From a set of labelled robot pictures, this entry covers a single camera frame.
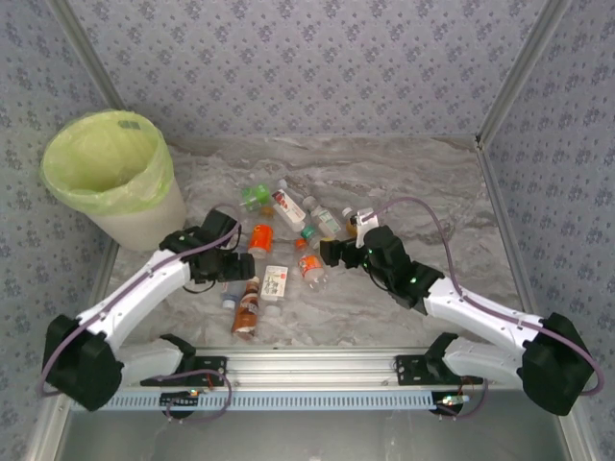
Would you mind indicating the orange cap printed label bottle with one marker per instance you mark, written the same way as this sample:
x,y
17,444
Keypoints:
x,y
310,264

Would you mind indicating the plain orange label bottle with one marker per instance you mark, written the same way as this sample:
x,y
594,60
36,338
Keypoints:
x,y
261,238

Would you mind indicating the teal label small bottle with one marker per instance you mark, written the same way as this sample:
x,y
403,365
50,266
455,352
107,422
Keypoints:
x,y
307,232

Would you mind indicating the green and white label bottle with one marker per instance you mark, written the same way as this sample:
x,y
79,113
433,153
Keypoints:
x,y
323,218

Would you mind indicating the brown tea bottle white cap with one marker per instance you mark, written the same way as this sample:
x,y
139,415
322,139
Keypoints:
x,y
352,226

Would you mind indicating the clear bottle blue cap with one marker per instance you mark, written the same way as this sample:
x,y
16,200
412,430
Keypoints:
x,y
229,300

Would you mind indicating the brown coffee drink bottle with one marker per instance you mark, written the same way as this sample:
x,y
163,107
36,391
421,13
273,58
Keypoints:
x,y
246,312

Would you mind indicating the green label plastic bottle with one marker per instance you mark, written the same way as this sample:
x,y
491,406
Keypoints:
x,y
254,194

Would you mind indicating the white and red label bottle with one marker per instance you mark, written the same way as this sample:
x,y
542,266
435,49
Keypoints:
x,y
287,205

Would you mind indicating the white waste bin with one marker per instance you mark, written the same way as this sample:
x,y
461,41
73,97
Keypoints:
x,y
144,230

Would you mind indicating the green plastic bin liner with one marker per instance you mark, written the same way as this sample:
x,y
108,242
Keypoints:
x,y
96,163

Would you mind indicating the white label flat bottle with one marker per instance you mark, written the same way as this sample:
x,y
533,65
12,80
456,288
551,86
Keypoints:
x,y
274,282

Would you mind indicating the left controller board with LED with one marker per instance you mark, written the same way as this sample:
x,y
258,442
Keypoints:
x,y
180,398

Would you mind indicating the controller board with led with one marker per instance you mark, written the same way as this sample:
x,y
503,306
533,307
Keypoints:
x,y
180,398
451,399

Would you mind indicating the right controller board with LED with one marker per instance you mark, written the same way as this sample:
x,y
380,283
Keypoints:
x,y
451,399

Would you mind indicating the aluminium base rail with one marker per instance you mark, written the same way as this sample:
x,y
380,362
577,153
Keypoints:
x,y
312,365

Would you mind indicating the aluminium table side rail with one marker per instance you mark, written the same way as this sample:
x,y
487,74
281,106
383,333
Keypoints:
x,y
499,211

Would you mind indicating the aluminium frame post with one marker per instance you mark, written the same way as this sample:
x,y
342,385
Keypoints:
x,y
523,67
81,43

